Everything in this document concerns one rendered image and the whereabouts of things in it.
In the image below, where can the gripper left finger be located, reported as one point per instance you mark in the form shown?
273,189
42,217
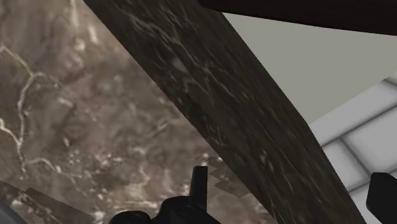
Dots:
198,186

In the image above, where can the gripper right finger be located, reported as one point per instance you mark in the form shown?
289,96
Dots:
383,198

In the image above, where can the dark wood counter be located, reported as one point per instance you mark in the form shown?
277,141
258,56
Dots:
229,93

